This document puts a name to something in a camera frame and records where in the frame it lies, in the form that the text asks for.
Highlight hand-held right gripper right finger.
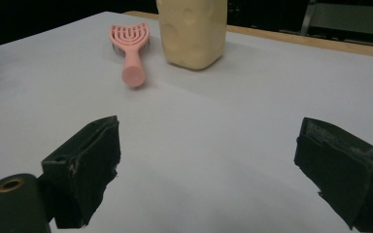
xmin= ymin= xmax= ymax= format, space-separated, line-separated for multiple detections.
xmin=293 ymin=116 xmax=373 ymax=233

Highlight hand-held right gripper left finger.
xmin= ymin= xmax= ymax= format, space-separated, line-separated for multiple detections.
xmin=41 ymin=115 xmax=122 ymax=229

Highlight pink hairbrush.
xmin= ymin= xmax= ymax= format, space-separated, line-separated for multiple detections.
xmin=108 ymin=21 xmax=152 ymax=88

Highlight tan wooden block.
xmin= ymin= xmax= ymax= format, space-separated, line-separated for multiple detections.
xmin=155 ymin=0 xmax=228 ymax=71

